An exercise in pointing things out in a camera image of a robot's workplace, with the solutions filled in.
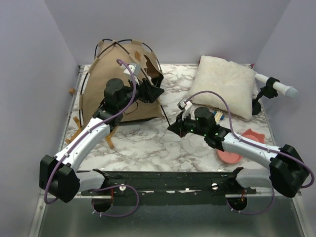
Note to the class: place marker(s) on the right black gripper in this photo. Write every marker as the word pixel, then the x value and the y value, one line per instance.
pixel 178 127

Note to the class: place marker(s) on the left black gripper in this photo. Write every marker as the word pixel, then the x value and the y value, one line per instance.
pixel 149 93

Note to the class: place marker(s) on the wooden stand frame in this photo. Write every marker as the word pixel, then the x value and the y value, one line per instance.
pixel 107 138

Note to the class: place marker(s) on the white fluffy pillow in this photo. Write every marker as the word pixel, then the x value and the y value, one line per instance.
pixel 233 82

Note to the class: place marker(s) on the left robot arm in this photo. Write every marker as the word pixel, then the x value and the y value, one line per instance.
pixel 58 175

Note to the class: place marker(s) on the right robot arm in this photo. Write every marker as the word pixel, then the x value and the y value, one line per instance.
pixel 282 168

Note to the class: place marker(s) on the pink cat-ear pet bowl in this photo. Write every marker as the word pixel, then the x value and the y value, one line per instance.
pixel 229 158

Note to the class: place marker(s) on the wooden toy car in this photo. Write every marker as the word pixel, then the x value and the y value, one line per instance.
pixel 218 116

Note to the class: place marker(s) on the wooden block on edge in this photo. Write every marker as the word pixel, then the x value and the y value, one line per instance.
pixel 72 91

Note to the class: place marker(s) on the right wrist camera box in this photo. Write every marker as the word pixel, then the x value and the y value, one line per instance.
pixel 185 106

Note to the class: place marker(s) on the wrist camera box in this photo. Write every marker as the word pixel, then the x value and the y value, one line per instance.
pixel 135 68
pixel 185 106

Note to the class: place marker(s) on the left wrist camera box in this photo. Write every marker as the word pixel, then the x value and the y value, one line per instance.
pixel 135 68

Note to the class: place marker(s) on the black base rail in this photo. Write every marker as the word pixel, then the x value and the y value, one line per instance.
pixel 169 188

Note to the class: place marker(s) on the white microphone on mount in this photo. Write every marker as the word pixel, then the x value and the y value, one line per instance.
pixel 270 90

